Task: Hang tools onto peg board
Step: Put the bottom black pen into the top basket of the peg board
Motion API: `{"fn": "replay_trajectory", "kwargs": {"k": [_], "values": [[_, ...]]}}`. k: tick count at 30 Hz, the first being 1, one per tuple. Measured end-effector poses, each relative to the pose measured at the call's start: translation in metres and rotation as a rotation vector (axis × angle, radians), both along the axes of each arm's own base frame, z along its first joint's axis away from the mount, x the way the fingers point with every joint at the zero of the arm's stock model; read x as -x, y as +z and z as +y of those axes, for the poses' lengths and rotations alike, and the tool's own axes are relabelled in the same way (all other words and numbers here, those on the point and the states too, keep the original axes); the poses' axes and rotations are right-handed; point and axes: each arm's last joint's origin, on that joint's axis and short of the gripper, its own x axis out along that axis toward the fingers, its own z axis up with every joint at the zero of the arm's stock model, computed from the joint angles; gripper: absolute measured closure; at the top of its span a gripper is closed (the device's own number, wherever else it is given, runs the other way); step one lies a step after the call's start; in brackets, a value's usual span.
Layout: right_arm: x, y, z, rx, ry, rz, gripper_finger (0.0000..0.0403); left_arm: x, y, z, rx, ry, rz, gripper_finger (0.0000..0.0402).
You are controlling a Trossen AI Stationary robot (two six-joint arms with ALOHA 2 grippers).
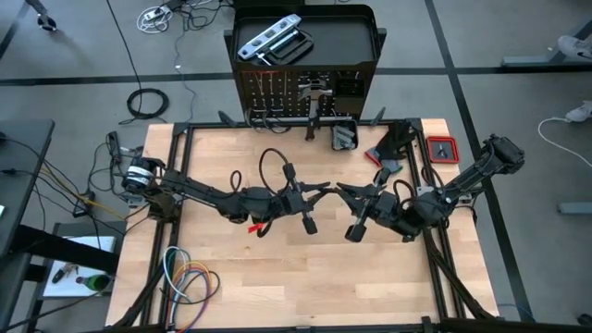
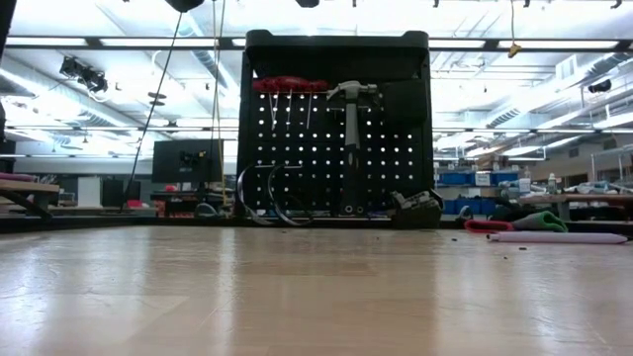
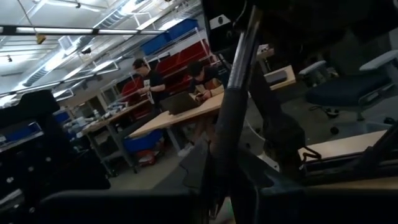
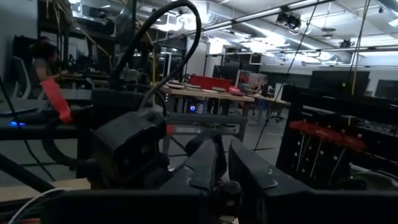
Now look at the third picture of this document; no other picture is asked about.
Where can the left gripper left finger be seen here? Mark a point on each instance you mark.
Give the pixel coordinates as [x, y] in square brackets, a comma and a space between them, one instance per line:
[124, 208]

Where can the black pegboard tool cart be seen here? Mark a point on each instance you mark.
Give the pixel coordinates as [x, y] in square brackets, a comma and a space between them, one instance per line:
[77, 174]

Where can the ceiling light bar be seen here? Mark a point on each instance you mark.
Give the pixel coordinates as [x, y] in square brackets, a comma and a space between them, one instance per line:
[62, 30]

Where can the cluttered wooden workbench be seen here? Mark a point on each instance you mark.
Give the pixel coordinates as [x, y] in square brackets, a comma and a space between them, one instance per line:
[109, 119]

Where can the wooden desk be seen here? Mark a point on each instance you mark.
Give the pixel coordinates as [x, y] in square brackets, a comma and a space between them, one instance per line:
[186, 116]

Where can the large blue shelf bin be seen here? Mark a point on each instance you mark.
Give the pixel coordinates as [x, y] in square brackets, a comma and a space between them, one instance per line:
[169, 34]

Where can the black aluminium table frame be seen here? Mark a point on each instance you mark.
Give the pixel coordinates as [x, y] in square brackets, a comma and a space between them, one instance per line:
[342, 169]

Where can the dark blue office chair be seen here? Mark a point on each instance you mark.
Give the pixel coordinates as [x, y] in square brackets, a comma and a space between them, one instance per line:
[345, 90]

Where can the red shelf bins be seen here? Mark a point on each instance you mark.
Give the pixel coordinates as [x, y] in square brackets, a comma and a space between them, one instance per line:
[192, 53]

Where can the person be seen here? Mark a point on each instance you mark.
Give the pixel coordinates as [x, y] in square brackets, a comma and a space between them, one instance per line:
[150, 82]
[203, 79]

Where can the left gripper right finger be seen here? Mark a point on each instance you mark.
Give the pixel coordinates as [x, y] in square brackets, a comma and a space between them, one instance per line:
[311, 208]

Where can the blue tub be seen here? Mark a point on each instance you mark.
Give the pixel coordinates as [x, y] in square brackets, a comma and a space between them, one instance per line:
[143, 141]

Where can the small wooden table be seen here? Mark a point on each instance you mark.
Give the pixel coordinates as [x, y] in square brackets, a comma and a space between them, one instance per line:
[278, 77]

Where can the dark laptop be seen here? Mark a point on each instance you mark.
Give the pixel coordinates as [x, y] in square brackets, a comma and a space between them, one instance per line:
[180, 104]

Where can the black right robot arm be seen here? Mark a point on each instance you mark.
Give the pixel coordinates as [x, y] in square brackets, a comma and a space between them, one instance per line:
[311, 18]

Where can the grey stool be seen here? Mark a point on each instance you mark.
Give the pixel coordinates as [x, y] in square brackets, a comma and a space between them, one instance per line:
[314, 70]

